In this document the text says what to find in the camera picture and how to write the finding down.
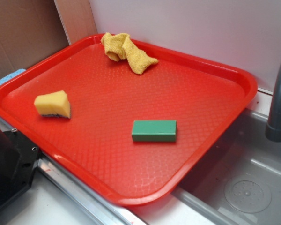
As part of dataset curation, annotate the yellow crumpled cloth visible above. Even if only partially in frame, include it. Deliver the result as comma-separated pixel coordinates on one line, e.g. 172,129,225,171
101,32,159,75

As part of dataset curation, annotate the yellow sponge with dark base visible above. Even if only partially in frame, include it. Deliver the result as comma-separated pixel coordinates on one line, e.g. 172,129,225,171
34,90,71,119

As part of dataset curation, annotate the red plastic tray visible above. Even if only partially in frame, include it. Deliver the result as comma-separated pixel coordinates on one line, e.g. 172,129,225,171
0,35,257,206

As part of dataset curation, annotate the green rectangular block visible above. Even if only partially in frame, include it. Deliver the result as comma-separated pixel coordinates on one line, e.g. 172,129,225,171
132,120,177,142

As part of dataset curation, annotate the blue sponge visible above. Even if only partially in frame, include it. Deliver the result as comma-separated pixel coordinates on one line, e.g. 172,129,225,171
0,68,26,86

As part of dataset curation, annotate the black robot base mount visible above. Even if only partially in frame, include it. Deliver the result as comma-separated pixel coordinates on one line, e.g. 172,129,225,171
0,128,41,210

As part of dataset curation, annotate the grey plastic sink basin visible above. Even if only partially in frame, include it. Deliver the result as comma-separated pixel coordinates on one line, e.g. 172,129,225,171
173,110,281,225

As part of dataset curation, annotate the round sink drain cover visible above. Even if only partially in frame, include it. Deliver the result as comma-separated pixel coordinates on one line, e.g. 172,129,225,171
224,175,272,213

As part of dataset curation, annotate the brown cardboard panel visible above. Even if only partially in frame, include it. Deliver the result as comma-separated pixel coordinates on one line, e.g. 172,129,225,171
0,0,68,79

